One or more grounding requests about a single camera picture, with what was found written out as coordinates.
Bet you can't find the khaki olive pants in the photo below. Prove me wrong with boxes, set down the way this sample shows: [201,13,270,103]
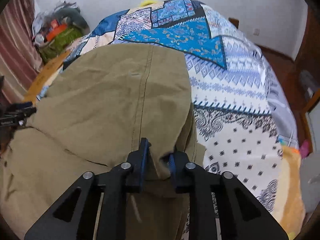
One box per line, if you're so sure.
[1,43,204,239]

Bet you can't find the blue patchwork quilt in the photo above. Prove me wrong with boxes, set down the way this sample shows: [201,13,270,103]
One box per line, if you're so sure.
[36,0,301,240]

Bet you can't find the pile of grey clothes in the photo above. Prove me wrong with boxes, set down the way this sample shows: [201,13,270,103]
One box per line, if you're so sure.
[31,1,81,36]

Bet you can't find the orange box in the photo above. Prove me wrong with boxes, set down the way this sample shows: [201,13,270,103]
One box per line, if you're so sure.
[46,24,68,42]

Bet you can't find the wall power socket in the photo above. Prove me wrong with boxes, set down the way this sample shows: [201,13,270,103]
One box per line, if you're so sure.
[253,29,260,36]

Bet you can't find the orange fleece blanket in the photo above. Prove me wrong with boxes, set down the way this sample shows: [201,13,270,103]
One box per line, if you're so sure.
[271,145,305,239]

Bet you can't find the grey plush pillow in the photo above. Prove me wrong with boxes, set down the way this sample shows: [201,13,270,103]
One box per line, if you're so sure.
[53,7,89,30]

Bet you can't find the pink striped curtain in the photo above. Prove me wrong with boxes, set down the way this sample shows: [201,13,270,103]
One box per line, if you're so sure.
[1,0,43,103]

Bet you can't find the grey cloth on floor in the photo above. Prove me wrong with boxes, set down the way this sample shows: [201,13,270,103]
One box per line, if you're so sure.
[299,70,319,100]

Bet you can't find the wooden bed post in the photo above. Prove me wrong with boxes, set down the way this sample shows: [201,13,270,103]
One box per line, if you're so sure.
[228,17,239,29]

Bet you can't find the green storage bag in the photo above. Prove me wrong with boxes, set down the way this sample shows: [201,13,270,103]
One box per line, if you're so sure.
[38,26,82,63]

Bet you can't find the yellow foam tube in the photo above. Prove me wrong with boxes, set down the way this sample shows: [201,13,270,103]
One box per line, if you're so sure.
[139,0,159,7]

